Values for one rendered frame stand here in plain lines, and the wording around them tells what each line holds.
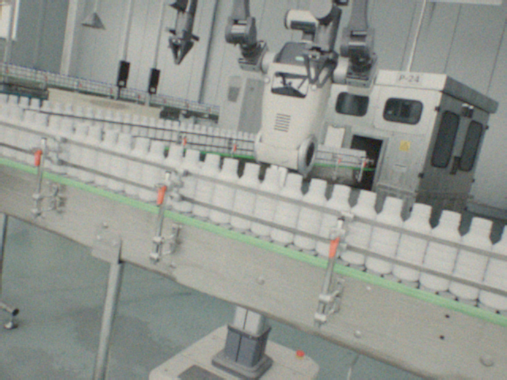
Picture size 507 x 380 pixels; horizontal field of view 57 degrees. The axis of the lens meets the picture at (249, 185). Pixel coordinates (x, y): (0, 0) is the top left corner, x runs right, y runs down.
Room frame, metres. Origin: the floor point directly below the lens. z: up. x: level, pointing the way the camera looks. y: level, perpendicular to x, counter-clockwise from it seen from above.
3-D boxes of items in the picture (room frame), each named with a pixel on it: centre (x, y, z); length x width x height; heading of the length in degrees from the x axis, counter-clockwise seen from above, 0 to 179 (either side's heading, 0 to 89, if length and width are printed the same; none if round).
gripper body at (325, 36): (1.27, -0.12, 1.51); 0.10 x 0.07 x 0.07; 155
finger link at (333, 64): (1.28, -0.13, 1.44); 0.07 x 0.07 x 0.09; 65
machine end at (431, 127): (5.38, -1.63, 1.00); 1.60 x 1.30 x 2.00; 137
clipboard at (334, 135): (5.09, -0.80, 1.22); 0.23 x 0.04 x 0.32; 47
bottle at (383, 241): (1.01, -0.32, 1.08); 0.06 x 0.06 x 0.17
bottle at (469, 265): (0.94, -0.48, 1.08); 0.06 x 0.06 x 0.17
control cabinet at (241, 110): (7.61, 0.26, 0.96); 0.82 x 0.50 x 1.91; 137
